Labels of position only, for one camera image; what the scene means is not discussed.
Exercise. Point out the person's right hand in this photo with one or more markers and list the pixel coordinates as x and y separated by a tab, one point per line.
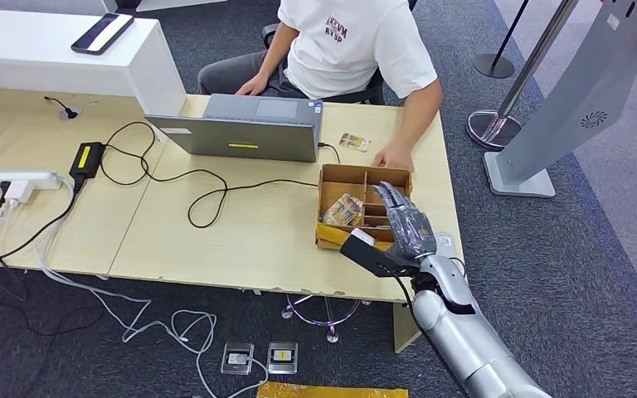
252	86

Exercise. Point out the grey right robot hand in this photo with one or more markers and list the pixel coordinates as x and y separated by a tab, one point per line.
411	231

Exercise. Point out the person's left hand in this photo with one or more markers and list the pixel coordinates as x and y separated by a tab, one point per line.
395	157

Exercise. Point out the printed room key card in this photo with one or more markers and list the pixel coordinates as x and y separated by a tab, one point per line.
354	142

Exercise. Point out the cardboard divider box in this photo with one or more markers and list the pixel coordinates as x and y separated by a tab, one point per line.
343	178

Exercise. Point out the person's left forearm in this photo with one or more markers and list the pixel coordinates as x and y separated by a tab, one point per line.
417	112

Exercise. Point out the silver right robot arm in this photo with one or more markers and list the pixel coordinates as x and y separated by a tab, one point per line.
464	335

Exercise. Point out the person's right forearm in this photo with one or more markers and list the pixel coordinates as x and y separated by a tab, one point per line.
277	52

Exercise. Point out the white card pile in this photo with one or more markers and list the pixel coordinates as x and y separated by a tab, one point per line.
376	226

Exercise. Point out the grey card reader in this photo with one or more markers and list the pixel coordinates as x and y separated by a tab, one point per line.
446	244

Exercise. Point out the person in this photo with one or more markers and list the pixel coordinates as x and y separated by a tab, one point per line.
346	55

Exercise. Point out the grey laptop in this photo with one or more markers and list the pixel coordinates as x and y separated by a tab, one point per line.
241	140

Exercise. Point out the black office chair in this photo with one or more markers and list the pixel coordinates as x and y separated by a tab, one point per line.
371	93

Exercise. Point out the wooden desk side panel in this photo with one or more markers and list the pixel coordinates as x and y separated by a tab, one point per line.
403	329

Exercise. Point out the chrome stool base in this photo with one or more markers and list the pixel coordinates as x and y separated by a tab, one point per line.
331	335

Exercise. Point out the black smartphone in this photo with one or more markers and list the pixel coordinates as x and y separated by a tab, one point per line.
101	34

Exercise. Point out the steel floor socket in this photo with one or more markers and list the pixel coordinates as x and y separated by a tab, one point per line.
237	358
283	357

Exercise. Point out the yellow floor tape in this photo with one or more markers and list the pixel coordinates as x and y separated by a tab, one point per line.
329	392

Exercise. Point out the black power adapter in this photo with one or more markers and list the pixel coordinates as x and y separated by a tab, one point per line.
86	159

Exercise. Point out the grey kiosk stand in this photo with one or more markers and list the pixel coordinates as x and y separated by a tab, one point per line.
588	93

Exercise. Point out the white raised counter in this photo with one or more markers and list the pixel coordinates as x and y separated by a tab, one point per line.
33	60

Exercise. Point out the white power strip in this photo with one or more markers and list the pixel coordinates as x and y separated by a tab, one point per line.
22	178

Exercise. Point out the white charger plug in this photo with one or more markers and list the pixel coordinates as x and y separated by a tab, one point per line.
18	191

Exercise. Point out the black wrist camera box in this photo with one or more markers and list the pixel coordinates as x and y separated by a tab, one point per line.
371	255

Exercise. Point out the chrome stanchion post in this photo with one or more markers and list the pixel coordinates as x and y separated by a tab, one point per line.
493	129

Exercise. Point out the black stanchion post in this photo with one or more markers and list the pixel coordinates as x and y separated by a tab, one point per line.
493	65

